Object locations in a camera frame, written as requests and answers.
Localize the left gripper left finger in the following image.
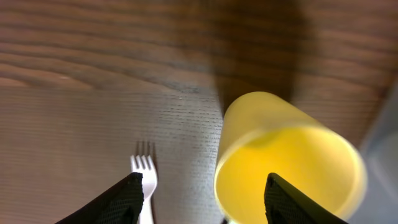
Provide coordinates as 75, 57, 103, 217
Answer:
57, 172, 144, 224

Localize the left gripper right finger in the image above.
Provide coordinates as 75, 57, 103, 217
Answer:
264, 173, 348, 224

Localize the white plastic fork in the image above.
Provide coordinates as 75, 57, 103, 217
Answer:
131, 155, 158, 224

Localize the yellow cup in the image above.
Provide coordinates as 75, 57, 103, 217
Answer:
214, 91, 368, 223

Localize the clear plastic container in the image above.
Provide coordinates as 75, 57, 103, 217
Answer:
348, 85, 397, 223

